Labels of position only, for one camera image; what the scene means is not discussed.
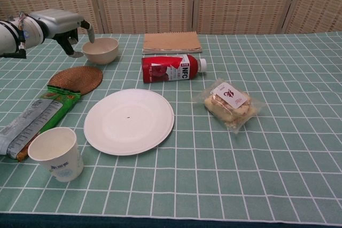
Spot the off-white bowl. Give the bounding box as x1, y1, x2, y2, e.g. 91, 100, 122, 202
81, 37, 120, 65

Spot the white paper cup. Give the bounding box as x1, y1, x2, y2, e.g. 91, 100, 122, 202
27, 127, 84, 183

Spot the green checked tablecloth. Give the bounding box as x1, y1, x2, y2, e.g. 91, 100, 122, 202
0, 32, 342, 219

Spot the bread in clear wrapper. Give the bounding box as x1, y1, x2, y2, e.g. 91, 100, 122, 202
192, 77, 266, 135

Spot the bamboo folding screen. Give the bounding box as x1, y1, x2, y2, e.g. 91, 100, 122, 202
0, 0, 342, 42

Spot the white round plate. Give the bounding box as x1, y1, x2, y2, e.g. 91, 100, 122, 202
83, 88, 175, 156

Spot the green snack packet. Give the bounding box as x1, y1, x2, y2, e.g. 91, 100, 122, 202
0, 85, 81, 162

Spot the brown spiral notebook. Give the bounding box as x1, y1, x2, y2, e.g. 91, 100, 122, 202
142, 32, 203, 54

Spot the brown woven coaster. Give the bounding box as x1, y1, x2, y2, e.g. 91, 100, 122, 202
48, 66, 104, 97

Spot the red juice bottle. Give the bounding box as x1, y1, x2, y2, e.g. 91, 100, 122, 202
141, 53, 208, 84

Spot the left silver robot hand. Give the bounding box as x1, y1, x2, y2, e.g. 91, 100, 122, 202
40, 10, 95, 58

